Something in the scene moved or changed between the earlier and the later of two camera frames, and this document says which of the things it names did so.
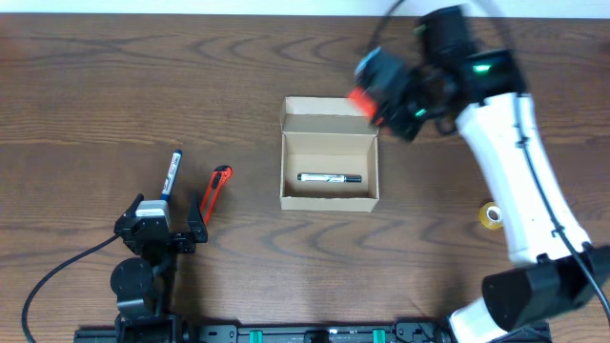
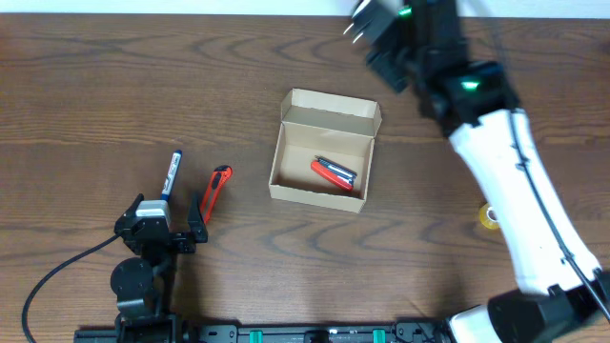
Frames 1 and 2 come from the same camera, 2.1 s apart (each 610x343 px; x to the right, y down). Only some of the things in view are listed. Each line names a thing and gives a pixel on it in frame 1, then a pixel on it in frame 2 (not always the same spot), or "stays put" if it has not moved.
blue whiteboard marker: x=172 y=174 stays put
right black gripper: x=390 y=104 → x=387 y=64
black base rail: x=399 y=332 stays put
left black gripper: x=168 y=238 stays put
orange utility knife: x=220 y=177 stays put
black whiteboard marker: x=330 y=177 → x=345 y=173
